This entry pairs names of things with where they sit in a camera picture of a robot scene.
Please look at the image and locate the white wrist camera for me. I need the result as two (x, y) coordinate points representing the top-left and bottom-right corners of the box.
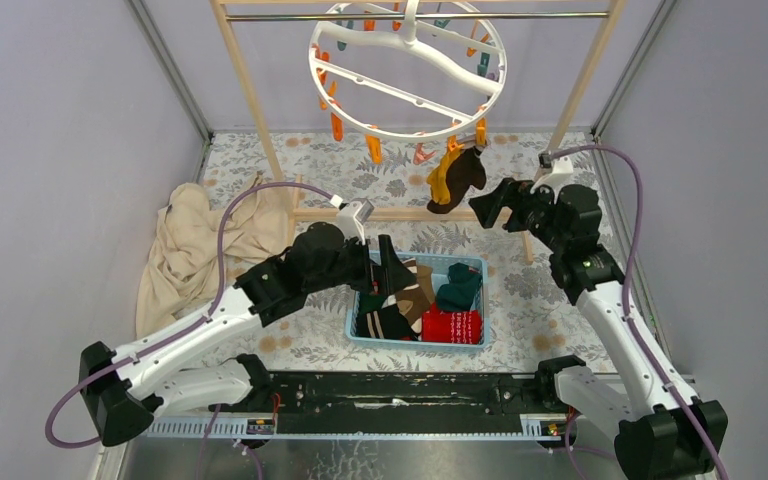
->
(329, 195), (375, 245)
(533, 152), (574, 194)

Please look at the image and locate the dark teal sock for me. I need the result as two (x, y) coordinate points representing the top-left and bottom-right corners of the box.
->
(436, 263), (483, 312)

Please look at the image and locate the light blue plastic basket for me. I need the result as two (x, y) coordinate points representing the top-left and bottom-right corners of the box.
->
(346, 253), (491, 353)

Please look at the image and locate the brown striped sock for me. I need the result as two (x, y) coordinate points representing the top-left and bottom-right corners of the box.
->
(386, 283), (432, 334)

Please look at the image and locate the tan brown sock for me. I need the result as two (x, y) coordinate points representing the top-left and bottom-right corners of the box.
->
(403, 258), (435, 303)

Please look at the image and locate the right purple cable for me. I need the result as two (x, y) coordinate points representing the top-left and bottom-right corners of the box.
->
(542, 144), (731, 480)

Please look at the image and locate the black sock with beige stripes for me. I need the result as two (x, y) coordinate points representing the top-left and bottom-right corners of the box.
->
(355, 305), (419, 341)

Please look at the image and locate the dark green sock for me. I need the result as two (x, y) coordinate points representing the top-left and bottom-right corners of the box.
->
(357, 293), (388, 316)

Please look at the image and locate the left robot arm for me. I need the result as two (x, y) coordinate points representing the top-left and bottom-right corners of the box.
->
(79, 222), (416, 447)

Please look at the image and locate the dark brown sock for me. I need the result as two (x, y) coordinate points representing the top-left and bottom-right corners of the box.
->
(427, 146), (487, 214)

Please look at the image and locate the white round clip hanger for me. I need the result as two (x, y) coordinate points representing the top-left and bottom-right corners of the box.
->
(307, 1), (509, 143)

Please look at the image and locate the beige crumpled cloth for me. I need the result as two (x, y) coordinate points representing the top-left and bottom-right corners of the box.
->
(135, 183), (289, 338)

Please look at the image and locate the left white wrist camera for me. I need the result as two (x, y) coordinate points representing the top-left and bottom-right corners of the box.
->
(329, 195), (375, 245)

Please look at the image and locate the purple cable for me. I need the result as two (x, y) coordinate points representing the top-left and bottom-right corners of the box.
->
(44, 182), (339, 450)
(542, 144), (731, 480)

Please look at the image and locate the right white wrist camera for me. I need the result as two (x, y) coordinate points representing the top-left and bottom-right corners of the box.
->
(533, 152), (574, 194)

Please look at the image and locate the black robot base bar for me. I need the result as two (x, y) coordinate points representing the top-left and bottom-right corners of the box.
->
(228, 354), (601, 437)

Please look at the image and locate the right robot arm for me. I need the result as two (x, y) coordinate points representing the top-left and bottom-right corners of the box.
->
(468, 178), (728, 479)

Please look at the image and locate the wooden drying rack frame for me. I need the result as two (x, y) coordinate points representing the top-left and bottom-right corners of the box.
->
(210, 0), (627, 265)

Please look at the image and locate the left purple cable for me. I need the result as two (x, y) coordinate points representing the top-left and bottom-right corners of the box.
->
(44, 182), (339, 450)

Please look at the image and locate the mustard yellow sock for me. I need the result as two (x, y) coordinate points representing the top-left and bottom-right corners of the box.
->
(426, 147), (462, 205)

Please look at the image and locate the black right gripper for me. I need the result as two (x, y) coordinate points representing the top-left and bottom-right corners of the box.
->
(468, 177), (567, 253)

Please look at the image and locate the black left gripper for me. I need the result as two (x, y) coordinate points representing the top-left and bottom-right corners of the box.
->
(304, 232), (417, 297)

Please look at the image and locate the red patterned sock pair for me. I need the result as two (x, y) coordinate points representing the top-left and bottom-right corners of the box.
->
(421, 304), (483, 345)

